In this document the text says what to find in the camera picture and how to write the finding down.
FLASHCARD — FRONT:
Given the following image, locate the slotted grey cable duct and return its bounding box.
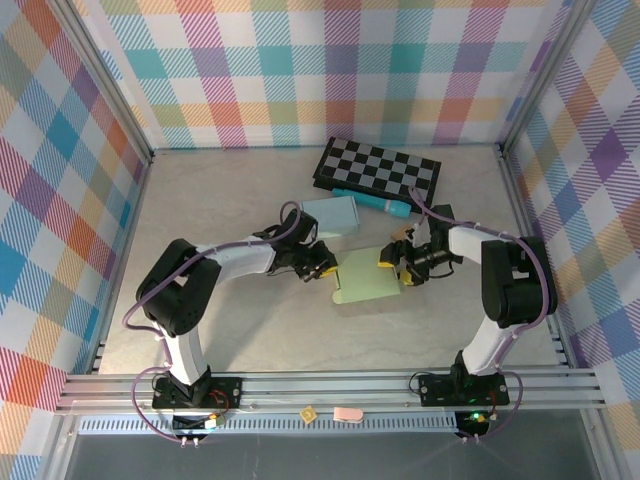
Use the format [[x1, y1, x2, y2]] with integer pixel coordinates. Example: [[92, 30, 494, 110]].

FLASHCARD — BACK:
[[79, 414, 459, 435]]

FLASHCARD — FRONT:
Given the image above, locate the black grey chessboard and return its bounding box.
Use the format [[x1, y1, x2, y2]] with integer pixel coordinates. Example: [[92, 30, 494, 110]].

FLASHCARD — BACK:
[[312, 137, 442, 206]]

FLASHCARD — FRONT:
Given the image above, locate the aluminium corner post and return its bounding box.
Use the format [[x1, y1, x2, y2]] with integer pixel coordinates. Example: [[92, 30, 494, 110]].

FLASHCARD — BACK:
[[499, 0, 596, 156], [49, 0, 154, 166]]

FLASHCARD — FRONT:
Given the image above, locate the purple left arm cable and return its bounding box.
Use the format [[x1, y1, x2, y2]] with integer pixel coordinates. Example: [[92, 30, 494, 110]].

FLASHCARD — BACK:
[[122, 201, 304, 446]]

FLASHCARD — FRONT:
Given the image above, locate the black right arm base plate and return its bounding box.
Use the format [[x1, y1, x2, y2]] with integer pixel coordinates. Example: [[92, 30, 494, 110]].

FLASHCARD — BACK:
[[417, 373, 510, 407]]

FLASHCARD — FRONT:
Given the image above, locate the aluminium front frame rail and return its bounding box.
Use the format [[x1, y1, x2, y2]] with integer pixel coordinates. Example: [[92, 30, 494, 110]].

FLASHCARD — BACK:
[[54, 367, 609, 416]]

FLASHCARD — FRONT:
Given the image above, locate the teal marker pen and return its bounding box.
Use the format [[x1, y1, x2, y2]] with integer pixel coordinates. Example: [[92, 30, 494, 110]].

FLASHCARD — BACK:
[[330, 187, 414, 219]]

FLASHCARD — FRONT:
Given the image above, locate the light blue paper box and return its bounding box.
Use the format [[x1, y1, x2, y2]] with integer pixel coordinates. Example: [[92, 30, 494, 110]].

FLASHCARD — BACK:
[[299, 196, 361, 240]]

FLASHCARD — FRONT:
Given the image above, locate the light green paper box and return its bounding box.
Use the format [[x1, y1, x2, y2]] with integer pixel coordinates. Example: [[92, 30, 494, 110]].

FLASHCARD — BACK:
[[331, 245, 404, 306]]

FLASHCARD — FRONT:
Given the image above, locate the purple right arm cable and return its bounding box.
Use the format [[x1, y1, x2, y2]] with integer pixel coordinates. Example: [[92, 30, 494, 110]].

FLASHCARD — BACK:
[[407, 184, 559, 446]]

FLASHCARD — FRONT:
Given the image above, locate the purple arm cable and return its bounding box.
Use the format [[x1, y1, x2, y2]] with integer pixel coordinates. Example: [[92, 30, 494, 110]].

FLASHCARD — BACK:
[[122, 201, 304, 446], [407, 184, 559, 446]]

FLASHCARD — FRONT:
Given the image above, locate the aluminium side rail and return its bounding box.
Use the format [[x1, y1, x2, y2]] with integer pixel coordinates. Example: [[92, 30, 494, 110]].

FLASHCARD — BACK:
[[87, 149, 154, 376], [499, 144, 574, 369]]

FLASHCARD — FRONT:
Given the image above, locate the small controller board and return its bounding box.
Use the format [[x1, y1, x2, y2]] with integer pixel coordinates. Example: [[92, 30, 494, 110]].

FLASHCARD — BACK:
[[172, 412, 225, 435], [453, 408, 490, 437]]

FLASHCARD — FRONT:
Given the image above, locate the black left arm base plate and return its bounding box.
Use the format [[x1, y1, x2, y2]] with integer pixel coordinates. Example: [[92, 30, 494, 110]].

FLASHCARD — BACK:
[[152, 377, 243, 409]]

